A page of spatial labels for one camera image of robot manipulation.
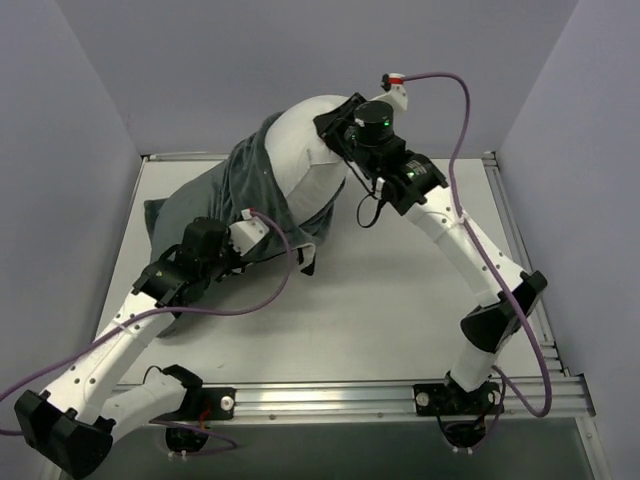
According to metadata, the white pillow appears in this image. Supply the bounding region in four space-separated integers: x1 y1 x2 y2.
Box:
265 95 347 225

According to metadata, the zebra and grey plush pillowcase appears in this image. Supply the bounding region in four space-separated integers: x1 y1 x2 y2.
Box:
144 113 346 276

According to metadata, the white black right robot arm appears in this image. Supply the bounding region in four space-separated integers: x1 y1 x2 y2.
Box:
313 94 547 413

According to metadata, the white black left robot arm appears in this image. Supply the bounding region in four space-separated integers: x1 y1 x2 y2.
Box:
14 210 269 479

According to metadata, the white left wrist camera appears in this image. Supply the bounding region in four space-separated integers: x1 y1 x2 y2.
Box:
229 217 269 256

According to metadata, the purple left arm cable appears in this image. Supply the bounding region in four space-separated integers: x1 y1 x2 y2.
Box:
0 209 292 459

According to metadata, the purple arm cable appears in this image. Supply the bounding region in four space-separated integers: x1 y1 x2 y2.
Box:
382 72 555 451
0 209 292 459

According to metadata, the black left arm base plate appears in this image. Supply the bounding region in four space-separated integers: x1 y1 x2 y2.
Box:
159 386 237 422

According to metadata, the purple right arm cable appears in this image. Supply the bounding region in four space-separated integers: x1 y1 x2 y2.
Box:
382 72 555 451

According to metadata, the aluminium table edge rail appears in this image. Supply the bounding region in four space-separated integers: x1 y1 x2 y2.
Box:
482 152 571 376

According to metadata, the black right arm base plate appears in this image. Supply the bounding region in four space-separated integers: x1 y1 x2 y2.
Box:
412 382 504 417

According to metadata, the aluminium front mounting rail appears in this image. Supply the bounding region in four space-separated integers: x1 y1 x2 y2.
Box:
54 374 596 429

